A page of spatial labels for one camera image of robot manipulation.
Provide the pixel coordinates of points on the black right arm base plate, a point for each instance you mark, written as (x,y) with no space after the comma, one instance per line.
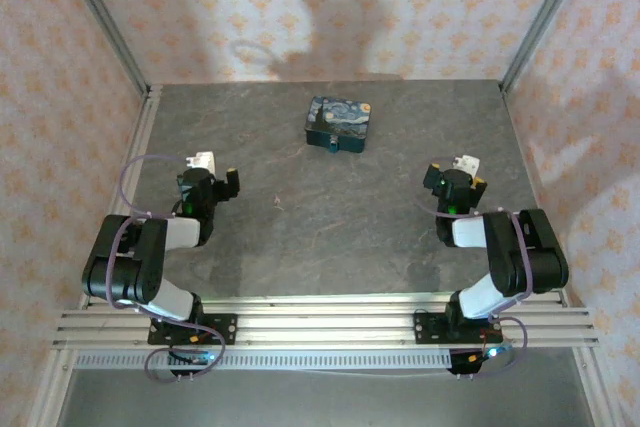
(427,329)

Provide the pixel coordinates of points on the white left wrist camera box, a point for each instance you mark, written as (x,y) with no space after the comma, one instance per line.
(204,161)

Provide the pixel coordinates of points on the aluminium frame post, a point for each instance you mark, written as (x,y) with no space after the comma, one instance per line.
(107,27)
(542,17)

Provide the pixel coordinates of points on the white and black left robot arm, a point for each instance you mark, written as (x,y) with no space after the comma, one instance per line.
(125,267)

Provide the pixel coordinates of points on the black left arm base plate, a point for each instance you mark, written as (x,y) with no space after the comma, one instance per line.
(222,329)

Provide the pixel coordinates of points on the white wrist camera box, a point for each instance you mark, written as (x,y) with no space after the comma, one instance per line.
(467,163)
(204,161)

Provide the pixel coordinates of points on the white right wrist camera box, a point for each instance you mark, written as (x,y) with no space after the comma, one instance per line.
(467,163)

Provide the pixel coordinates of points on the starry night tin box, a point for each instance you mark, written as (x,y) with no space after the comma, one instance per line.
(337,119)

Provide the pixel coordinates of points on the black controller board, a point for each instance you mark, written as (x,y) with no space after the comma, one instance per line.
(192,359)
(472,361)

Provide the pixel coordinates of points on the aluminium mounting rail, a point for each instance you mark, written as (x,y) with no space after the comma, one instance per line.
(325,327)

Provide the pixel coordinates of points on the aluminium side rail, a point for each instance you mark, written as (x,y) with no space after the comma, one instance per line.
(135,147)

